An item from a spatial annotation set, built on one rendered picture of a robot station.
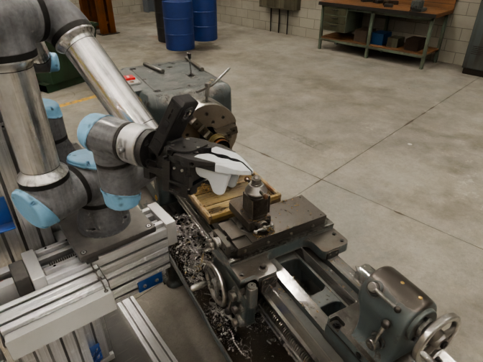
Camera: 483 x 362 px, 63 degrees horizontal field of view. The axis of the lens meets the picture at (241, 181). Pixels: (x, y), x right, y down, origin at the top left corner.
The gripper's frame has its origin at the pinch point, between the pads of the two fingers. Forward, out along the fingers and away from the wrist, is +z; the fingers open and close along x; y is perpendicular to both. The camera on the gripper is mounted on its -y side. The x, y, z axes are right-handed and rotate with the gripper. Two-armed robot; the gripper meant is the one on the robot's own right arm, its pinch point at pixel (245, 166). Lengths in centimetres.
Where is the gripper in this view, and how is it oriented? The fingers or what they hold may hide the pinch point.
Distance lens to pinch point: 61.2
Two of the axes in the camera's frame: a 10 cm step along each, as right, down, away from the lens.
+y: -0.7, 9.0, 4.2
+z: 8.6, 2.7, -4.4
